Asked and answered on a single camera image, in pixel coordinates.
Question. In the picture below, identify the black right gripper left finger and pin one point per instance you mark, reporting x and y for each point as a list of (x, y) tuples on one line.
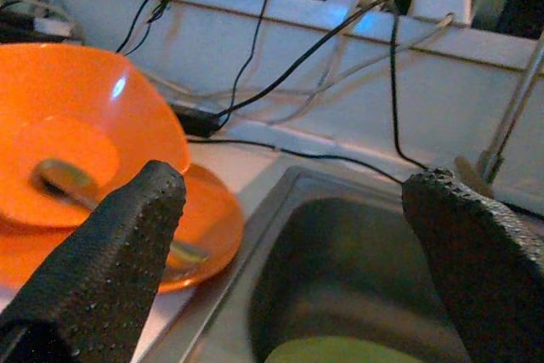
[(98, 286)]

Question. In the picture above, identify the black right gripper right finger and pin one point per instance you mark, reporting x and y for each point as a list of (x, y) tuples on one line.
[(480, 278)]

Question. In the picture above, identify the metal spoon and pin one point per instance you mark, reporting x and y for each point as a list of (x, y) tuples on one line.
[(64, 174)]

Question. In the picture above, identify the orange plastic plate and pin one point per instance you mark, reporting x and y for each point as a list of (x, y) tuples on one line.
[(212, 227)]

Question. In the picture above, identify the orange plastic bowl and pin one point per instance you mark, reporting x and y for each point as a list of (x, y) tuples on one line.
[(85, 95)]

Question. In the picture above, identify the chrome faucet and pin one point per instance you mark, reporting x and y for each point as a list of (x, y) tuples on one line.
[(467, 169)]

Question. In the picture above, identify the stainless steel sink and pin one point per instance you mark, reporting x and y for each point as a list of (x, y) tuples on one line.
[(340, 252)]

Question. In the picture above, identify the green plate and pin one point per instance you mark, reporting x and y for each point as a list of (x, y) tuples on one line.
[(340, 352)]

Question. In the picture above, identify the black power adapter brick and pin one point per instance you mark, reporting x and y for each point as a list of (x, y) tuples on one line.
[(195, 118)]

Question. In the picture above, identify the black charger box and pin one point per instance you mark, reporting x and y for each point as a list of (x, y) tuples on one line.
[(21, 27)]

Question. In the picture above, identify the plain white box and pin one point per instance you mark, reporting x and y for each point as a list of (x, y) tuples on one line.
[(442, 3)]

